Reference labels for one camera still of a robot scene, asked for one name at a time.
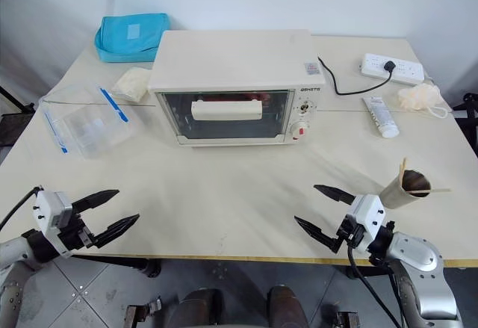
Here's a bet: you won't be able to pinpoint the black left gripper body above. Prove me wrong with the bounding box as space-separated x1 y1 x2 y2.
55 212 96 256

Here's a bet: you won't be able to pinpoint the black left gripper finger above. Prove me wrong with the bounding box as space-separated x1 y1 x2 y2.
70 189 121 217
92 214 140 250

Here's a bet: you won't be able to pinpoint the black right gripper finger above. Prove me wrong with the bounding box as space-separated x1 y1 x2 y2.
313 184 358 206
294 214 344 253

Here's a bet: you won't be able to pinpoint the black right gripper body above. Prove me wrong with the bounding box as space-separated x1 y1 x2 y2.
336 214 369 249

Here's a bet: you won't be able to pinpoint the cream toaster oven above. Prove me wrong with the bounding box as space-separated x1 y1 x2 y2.
148 30 326 150

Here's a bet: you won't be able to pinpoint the grey paper cup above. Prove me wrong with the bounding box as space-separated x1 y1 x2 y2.
379 169 432 211

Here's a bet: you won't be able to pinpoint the clear plastic box blue clips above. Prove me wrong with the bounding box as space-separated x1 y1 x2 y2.
40 84 137 161

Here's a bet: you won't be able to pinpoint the dark rounded shape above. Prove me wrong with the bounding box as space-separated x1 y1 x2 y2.
178 286 226 328
266 285 306 328

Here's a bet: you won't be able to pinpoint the white squeeze tube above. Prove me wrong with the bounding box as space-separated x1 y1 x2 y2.
361 96 400 140

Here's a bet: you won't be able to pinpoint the black metal stand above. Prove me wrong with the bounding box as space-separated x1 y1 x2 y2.
453 93 478 173
0 84 28 146

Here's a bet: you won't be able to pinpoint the white plastic packet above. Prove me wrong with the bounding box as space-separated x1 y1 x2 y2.
111 66 152 103

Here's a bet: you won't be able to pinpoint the peach mesh bath pouf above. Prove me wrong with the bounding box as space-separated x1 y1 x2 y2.
396 82 451 120

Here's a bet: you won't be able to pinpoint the white power strip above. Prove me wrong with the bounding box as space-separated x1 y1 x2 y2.
359 52 426 84

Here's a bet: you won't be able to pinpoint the blue fabric pouch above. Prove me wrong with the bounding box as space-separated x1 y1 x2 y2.
93 16 171 64

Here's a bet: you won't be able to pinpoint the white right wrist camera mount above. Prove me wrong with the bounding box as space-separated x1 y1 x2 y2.
344 193 386 255

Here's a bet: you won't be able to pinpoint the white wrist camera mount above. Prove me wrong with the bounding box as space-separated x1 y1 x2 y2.
32 189 81 259
344 193 386 255

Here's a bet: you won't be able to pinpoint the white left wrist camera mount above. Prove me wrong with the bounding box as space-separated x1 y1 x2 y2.
32 189 81 259

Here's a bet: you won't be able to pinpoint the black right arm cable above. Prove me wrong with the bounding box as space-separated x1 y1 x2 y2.
347 244 397 328

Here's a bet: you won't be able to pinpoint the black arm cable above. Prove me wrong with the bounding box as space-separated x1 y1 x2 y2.
0 185 43 229
347 244 397 328

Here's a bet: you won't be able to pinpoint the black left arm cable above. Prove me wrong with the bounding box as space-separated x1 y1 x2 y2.
0 185 43 229

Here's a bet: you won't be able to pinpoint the dark metal bracket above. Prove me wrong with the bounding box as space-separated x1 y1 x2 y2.
335 310 361 328
124 295 162 328

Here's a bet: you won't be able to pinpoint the black power cord with plug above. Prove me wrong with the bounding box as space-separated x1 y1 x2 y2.
317 55 393 96

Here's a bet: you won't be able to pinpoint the glass oven door with handle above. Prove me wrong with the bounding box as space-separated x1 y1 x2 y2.
156 89 297 146

